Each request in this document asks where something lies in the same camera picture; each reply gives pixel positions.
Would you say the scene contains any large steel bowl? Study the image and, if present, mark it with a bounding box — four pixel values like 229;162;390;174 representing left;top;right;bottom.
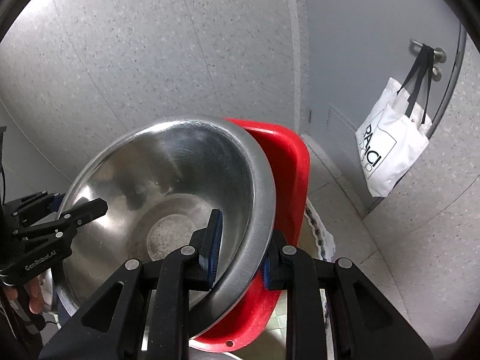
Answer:
52;115;276;337

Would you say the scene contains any person's left hand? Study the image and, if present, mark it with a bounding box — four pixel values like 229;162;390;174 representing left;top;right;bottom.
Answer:
6;274;48;315

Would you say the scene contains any green round table mat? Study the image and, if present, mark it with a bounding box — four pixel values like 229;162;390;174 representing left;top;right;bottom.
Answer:
234;199;335;359

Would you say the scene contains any white tote bag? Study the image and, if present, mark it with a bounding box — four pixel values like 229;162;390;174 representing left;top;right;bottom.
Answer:
355;45;434;197

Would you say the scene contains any red plastic bin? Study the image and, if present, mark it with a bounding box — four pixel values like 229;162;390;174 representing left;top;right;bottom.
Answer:
190;118;310;353

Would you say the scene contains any grey door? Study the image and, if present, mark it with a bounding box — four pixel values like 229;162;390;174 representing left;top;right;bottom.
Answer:
306;0;465;213

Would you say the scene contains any metal door handle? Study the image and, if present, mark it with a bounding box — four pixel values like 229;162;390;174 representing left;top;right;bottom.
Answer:
409;38;449;82

